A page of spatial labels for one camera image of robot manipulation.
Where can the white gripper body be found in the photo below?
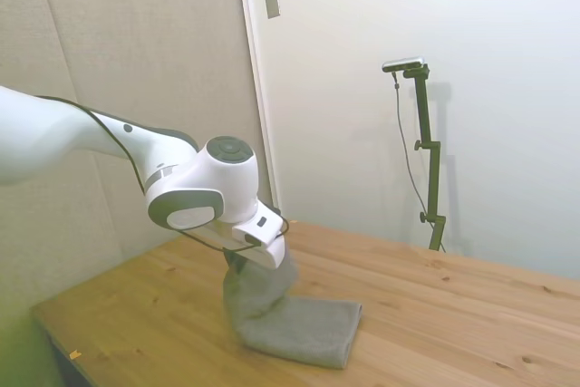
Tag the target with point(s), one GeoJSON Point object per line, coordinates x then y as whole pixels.
{"type": "Point", "coordinates": [269, 255]}

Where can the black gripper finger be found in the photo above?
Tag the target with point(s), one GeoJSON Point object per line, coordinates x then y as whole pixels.
{"type": "Point", "coordinates": [236, 264]}

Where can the grey towel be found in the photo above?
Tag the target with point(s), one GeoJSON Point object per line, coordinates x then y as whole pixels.
{"type": "Point", "coordinates": [308, 328]}

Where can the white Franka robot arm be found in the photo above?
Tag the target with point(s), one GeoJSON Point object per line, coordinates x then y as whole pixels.
{"type": "Point", "coordinates": [217, 178]}

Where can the small orange tape scrap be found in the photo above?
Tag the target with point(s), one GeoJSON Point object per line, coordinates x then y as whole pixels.
{"type": "Point", "coordinates": [75, 353]}

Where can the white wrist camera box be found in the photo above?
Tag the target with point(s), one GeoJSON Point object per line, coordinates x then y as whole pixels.
{"type": "Point", "coordinates": [260, 230]}

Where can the white door frame trim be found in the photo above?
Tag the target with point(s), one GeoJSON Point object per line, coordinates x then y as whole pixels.
{"type": "Point", "coordinates": [258, 88]}

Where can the dark camera stand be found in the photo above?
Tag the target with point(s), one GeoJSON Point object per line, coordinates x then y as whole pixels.
{"type": "Point", "coordinates": [433, 178]}

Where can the grey exterior camera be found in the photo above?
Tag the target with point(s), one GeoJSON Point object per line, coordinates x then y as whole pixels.
{"type": "Point", "coordinates": [403, 64]}

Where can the grey wall switch plate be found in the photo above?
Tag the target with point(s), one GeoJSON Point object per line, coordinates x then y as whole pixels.
{"type": "Point", "coordinates": [272, 2]}

